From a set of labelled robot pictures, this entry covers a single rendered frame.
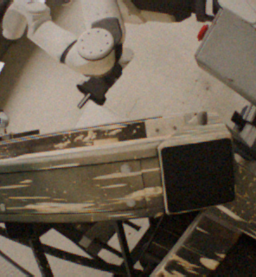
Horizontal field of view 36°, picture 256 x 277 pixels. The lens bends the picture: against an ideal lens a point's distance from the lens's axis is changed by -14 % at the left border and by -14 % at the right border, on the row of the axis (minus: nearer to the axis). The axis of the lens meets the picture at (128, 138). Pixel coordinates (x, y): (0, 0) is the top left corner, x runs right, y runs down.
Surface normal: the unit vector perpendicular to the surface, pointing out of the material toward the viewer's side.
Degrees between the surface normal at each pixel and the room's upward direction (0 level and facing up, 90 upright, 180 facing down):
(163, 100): 90
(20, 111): 90
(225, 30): 90
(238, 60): 90
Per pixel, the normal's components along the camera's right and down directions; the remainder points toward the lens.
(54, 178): -0.18, 0.08
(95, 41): -0.01, -0.21
